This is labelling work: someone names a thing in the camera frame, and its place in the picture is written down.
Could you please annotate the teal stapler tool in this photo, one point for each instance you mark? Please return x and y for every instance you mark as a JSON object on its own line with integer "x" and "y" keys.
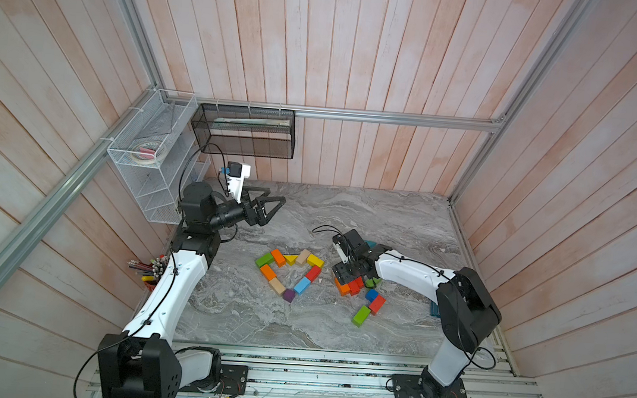
{"x": 434, "y": 310}

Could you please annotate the black mesh basket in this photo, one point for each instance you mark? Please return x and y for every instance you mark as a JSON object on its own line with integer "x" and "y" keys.
{"x": 245, "y": 131}

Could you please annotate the red pen holder cup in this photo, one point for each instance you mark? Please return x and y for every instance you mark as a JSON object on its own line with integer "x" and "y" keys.
{"x": 150, "y": 281}

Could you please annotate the natural wood block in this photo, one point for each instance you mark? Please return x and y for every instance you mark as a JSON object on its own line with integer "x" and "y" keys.
{"x": 302, "y": 258}
{"x": 277, "y": 286}

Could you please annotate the yellow rectangular block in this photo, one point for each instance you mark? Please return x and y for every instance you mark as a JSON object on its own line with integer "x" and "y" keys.
{"x": 315, "y": 262}

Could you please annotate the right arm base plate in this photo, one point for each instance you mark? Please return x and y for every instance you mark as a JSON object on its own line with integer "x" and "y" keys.
{"x": 418, "y": 386}

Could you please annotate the red block front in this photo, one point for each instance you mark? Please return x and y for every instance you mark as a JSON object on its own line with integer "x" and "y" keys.
{"x": 313, "y": 273}

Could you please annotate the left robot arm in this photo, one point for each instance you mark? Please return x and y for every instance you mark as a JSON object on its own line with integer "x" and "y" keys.
{"x": 140, "y": 362}

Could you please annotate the orange block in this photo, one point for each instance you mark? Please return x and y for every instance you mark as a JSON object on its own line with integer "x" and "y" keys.
{"x": 268, "y": 272}
{"x": 279, "y": 258}
{"x": 342, "y": 289}

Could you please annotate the light blue block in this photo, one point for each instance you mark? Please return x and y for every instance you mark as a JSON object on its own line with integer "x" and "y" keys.
{"x": 302, "y": 285}

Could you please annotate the white wire shelf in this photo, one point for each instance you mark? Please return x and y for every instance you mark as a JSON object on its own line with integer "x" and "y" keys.
{"x": 161, "y": 115}

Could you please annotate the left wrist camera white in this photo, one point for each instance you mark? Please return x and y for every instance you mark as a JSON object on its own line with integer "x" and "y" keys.
{"x": 236, "y": 174}

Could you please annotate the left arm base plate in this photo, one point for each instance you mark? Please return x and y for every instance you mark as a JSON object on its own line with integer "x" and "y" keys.
{"x": 232, "y": 378}

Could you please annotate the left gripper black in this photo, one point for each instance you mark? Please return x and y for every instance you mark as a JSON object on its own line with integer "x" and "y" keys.
{"x": 259, "y": 217}

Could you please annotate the red block pair left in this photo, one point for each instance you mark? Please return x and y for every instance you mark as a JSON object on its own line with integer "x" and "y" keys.
{"x": 354, "y": 288}

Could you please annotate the green block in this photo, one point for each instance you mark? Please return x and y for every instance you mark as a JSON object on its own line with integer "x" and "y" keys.
{"x": 372, "y": 283}
{"x": 361, "y": 316}
{"x": 264, "y": 260}

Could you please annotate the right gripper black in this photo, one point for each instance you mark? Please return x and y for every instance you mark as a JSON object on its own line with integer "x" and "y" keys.
{"x": 340, "y": 274}

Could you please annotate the yellow triangle block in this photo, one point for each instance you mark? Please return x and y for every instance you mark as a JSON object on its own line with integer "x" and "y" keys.
{"x": 291, "y": 259}

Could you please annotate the tape roll on shelf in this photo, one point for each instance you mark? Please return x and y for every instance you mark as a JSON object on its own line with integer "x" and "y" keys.
{"x": 148, "y": 153}

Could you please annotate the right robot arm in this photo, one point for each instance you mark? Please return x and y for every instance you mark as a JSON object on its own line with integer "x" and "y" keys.
{"x": 467, "y": 312}

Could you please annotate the blue cube block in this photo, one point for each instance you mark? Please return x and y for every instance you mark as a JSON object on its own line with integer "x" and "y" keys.
{"x": 372, "y": 295}

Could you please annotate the purple cube block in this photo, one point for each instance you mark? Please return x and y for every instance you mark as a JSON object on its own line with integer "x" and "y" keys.
{"x": 289, "y": 295}

